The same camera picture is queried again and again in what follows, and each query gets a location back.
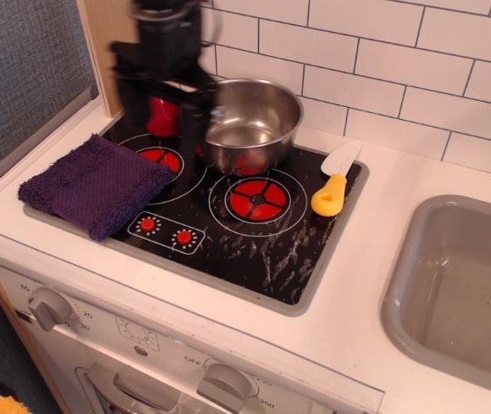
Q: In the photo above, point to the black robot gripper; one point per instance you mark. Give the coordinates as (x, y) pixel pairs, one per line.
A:
(164, 63)

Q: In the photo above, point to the purple terry cloth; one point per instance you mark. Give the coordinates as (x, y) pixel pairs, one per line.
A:
(98, 186)

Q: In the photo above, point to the red toy pepper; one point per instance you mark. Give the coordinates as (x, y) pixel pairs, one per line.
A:
(163, 118)

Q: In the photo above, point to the stainless steel pot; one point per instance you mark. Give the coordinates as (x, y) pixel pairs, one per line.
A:
(252, 128)

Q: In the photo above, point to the black toy stovetop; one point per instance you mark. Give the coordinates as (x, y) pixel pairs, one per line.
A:
(255, 238)

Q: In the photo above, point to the grey left oven knob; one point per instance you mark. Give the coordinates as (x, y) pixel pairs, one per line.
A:
(49, 308)

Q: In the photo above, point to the grey oven knob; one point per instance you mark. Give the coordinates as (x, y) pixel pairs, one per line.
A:
(49, 308)
(225, 387)

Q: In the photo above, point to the grey right oven knob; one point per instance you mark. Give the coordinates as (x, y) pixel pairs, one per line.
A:
(225, 387)

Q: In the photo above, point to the yellow orange object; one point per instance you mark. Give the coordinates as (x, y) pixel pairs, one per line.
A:
(9, 405)

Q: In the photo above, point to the grey plastic sink basin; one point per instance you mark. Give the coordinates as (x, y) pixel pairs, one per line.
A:
(437, 308)

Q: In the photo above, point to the wooden side post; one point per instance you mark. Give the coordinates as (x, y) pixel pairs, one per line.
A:
(103, 23)

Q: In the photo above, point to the yellow handled toy knife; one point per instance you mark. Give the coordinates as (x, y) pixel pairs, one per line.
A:
(329, 199)

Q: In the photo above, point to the grey oven door handle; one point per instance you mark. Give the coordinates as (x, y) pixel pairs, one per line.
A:
(132, 393)

